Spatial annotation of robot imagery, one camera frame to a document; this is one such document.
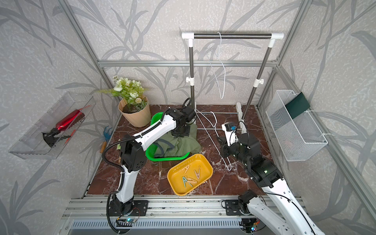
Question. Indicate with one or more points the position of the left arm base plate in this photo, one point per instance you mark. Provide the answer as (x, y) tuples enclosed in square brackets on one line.
[(132, 208)]

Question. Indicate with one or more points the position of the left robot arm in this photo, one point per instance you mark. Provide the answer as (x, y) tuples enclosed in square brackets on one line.
[(133, 154)]

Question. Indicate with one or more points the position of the metal clothes rack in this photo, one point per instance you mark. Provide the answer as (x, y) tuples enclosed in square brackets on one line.
[(191, 36)]

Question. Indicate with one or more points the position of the red spray bottle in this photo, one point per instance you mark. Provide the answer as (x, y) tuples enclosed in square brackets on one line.
[(51, 138)]

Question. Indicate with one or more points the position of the olive green tank top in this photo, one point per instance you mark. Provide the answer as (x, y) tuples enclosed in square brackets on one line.
[(189, 143)]

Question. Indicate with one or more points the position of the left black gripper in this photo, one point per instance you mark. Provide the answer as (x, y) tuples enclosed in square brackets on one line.
[(176, 134)]

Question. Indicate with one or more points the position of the white wire mesh basket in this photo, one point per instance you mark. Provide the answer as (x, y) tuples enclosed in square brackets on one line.
[(299, 138)]

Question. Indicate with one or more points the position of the green perforated plastic basket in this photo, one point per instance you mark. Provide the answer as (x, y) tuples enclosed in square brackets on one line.
[(166, 149)]

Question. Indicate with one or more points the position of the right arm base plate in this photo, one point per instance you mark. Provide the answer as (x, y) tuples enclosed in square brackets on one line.
[(232, 207)]

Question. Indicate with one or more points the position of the yellow plastic tray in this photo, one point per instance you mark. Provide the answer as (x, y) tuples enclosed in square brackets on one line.
[(175, 174)]

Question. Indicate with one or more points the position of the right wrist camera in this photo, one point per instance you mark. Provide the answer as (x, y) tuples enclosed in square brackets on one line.
[(230, 130)]

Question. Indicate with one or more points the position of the white flower plant pot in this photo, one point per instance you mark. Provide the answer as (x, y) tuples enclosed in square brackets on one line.
[(133, 105)]

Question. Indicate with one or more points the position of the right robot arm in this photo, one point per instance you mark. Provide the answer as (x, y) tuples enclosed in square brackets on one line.
[(292, 220)]

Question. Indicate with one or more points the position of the dark green cloth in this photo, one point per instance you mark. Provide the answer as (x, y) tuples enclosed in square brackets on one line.
[(297, 106)]

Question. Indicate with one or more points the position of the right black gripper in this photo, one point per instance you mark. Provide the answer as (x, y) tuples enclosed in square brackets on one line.
[(224, 147)]

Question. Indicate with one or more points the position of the clear acrylic wall shelf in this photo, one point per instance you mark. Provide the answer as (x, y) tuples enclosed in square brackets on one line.
[(32, 144)]

